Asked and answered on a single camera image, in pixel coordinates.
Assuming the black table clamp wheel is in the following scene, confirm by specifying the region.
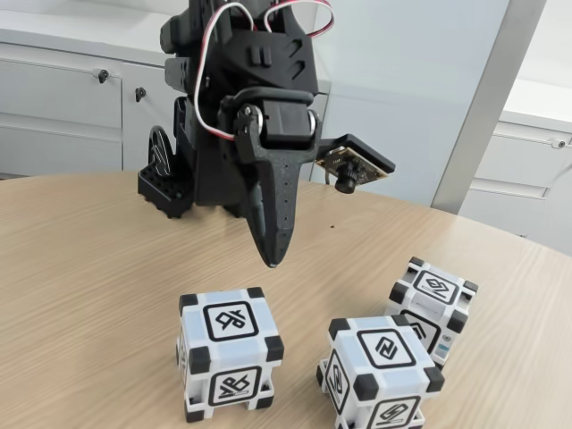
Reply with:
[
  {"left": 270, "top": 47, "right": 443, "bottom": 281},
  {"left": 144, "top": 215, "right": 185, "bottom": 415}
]
[{"left": 145, "top": 124, "right": 174, "bottom": 179}]

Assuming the white low cabinet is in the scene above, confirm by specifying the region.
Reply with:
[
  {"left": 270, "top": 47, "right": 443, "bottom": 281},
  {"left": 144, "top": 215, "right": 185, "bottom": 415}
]
[{"left": 0, "top": 11, "right": 334, "bottom": 182}]

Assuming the white cube with XR symbol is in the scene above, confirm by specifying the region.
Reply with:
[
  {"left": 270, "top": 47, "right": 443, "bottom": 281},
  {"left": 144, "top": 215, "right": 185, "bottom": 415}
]
[{"left": 177, "top": 287, "right": 286, "bottom": 424}]

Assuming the grey metal post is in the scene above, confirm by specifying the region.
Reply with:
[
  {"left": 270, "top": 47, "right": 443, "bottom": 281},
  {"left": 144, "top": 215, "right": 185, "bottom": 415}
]
[{"left": 429, "top": 0, "right": 551, "bottom": 216}]

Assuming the gripper camera module with mount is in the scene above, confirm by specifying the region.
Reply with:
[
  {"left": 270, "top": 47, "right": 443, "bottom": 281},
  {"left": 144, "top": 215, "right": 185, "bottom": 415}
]
[{"left": 315, "top": 133, "right": 398, "bottom": 194}]

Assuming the white cube with lantern symbol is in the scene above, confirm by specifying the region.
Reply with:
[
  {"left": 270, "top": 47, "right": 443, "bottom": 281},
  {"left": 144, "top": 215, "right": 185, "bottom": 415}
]
[{"left": 384, "top": 256, "right": 479, "bottom": 371}]

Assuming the white cube with zigzag symbol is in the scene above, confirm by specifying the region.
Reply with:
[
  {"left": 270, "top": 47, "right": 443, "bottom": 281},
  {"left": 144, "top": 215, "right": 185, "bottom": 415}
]
[{"left": 315, "top": 314, "right": 447, "bottom": 429}]

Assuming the red white black servo cable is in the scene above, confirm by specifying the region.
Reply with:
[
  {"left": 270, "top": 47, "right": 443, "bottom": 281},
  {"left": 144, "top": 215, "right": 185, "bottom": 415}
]
[
  {"left": 193, "top": 0, "right": 251, "bottom": 143},
  {"left": 262, "top": 0, "right": 337, "bottom": 45}
]

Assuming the white drawer cabinet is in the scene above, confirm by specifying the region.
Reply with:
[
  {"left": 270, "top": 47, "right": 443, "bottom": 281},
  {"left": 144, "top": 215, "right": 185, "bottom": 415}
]
[{"left": 459, "top": 106, "right": 572, "bottom": 258}]

